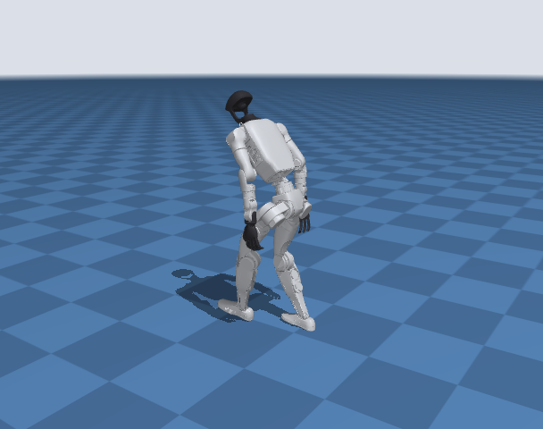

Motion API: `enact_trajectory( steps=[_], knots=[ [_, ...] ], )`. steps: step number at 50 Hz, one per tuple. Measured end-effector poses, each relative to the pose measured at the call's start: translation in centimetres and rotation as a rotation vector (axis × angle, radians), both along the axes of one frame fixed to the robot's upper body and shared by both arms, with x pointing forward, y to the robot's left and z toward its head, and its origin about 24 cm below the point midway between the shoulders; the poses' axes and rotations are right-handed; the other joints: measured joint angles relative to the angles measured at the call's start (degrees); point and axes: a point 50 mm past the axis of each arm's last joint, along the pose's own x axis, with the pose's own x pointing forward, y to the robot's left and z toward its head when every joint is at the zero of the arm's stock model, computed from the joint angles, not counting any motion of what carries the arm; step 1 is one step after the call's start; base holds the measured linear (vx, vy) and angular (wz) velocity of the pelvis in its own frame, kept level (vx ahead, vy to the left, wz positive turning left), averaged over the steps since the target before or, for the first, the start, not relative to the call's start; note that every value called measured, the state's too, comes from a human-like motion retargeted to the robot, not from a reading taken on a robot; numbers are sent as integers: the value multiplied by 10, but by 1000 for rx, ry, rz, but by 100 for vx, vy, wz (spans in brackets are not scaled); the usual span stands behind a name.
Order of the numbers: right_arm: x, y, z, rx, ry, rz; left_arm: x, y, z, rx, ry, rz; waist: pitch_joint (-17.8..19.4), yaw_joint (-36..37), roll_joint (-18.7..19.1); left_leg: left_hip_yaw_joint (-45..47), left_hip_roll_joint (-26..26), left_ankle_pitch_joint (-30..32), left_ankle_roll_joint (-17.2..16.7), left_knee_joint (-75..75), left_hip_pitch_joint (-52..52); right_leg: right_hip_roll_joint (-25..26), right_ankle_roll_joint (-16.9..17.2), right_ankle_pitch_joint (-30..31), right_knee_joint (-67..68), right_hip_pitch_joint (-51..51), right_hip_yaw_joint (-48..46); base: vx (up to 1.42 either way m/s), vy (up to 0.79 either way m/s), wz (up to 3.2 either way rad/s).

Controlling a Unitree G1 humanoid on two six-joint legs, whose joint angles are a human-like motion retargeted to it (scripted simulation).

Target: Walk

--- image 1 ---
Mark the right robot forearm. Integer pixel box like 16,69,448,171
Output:
293,166,307,198

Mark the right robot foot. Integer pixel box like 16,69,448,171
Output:
281,313,315,331

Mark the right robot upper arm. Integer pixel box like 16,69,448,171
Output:
276,123,305,171

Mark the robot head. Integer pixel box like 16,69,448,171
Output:
225,90,261,125

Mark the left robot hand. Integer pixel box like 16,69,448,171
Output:
243,212,263,251

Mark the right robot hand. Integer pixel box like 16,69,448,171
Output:
298,196,310,233

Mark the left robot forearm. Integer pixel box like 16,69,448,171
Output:
238,170,257,222

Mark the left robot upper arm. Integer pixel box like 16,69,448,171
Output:
226,127,257,182

